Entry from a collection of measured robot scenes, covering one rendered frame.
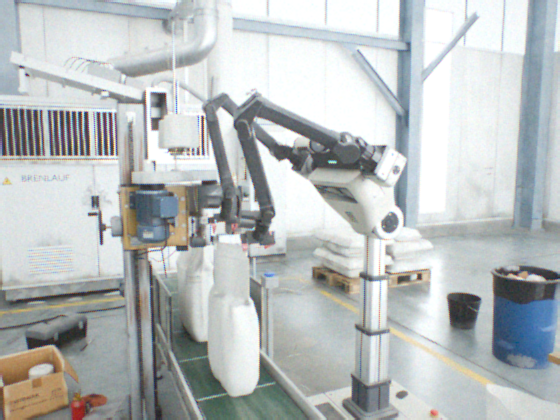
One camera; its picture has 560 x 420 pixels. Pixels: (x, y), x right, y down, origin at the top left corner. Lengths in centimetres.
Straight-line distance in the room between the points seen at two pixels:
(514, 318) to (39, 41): 590
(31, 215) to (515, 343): 447
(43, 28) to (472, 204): 783
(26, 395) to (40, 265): 231
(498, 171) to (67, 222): 803
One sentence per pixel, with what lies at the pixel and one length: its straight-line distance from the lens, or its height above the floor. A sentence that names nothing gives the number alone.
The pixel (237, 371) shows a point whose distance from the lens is 211.
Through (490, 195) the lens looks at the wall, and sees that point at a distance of 982.
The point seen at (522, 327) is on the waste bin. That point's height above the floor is 30.
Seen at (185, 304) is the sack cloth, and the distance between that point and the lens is 275.
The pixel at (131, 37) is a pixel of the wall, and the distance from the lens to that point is 651.
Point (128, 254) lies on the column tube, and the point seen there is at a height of 99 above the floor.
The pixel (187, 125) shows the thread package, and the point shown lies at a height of 163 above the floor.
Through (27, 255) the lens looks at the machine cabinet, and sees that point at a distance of 510.
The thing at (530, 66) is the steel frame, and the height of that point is 336.
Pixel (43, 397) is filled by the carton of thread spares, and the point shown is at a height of 11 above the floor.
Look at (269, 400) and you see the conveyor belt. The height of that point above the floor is 38.
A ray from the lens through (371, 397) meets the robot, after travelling 223.
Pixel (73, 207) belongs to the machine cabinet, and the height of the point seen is 98.
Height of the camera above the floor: 148
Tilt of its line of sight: 7 degrees down
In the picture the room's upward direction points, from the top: straight up
